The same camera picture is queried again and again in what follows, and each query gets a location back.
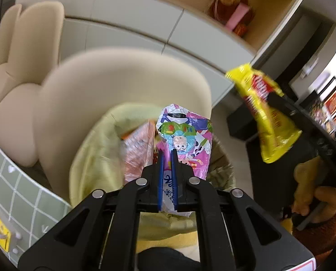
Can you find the beige upholstered chair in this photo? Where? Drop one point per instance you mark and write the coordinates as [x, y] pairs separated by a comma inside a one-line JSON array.
[[4, 34], [38, 34], [128, 76]]

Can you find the wood and white wall cabinet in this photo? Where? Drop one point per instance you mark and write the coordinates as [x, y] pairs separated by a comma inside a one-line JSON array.
[[128, 28]]

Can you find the pink box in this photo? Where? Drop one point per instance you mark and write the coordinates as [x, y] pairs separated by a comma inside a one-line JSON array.
[[238, 15]]

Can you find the bin with yellow-green liner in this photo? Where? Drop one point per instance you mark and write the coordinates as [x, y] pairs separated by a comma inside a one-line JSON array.
[[100, 158]]

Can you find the pink orange snack packet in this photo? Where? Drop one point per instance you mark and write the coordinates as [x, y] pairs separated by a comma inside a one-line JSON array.
[[137, 152]]

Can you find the green checked tablecloth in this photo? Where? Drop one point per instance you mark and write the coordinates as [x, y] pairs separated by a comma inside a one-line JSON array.
[[21, 192]]

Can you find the yellow snack packet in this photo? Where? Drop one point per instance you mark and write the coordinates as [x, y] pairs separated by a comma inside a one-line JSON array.
[[272, 135]]

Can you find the red patterned decoration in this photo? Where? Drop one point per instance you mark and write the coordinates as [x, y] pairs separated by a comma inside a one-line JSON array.
[[332, 107]]

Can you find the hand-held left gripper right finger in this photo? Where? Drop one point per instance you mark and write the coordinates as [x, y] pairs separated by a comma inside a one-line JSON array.
[[174, 180]]

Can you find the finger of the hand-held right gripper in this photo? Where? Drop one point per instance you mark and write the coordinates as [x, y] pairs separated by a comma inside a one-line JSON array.
[[286, 110]]

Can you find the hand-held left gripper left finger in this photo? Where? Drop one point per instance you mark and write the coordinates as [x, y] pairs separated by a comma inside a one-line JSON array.
[[160, 180]]

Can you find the colourful cartoon snack packet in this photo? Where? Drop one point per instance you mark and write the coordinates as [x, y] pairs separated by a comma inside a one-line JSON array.
[[185, 135]]

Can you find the white wall switch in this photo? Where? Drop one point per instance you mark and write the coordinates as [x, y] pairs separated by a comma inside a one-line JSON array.
[[309, 67]]

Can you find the person's right forearm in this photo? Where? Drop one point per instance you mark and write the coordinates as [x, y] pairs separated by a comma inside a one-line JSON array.
[[326, 237]]

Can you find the red patterned box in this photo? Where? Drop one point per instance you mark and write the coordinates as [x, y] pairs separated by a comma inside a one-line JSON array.
[[240, 30]]

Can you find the person's right hand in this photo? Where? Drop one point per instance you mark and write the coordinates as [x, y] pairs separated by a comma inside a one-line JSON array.
[[306, 180]]

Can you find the brown plush on shelf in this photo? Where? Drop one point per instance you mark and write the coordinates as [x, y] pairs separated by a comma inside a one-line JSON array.
[[227, 0]]

